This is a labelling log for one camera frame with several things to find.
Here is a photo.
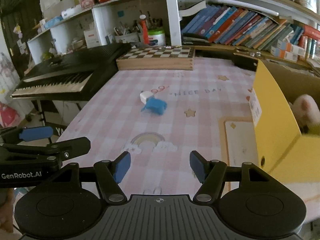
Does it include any white bookshelf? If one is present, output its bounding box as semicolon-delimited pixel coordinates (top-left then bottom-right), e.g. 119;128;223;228
27;0;319;64

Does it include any yellow cardboard box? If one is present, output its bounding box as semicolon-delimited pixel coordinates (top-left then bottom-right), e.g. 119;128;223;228
249;60;319;183

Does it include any person left hand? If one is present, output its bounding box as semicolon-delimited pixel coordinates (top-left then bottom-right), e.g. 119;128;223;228
1;188;15;233

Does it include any blue plastic piece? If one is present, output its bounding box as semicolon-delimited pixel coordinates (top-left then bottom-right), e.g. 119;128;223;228
142;97;167;115

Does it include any red thick dictionary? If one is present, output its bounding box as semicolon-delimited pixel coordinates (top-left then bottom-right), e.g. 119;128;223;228
303;25;320;41

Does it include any white green lidded jar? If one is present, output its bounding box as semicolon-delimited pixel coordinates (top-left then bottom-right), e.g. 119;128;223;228
148;28;165;47

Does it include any black Yamaha keyboard piano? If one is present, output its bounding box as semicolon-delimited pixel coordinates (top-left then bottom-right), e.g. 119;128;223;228
11;43;131;101

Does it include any wooden chess board box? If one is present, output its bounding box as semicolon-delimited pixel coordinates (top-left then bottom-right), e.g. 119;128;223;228
117;46;195;70

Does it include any orange white medicine box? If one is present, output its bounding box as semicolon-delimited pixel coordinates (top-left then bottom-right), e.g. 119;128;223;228
277;40;305;56
271;46;298;62

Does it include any black gold wooden box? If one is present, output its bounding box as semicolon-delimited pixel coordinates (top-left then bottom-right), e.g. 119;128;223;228
195;49;258;72

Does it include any orange white medicine box lower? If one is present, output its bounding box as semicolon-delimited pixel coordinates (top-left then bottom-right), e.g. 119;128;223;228
271;46;298;62

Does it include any white USB charger cube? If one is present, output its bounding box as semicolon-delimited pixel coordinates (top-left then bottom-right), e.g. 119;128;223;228
139;91;154;105

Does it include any pink checkered tablecloth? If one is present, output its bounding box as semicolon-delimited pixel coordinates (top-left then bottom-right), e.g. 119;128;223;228
56;56;320;224

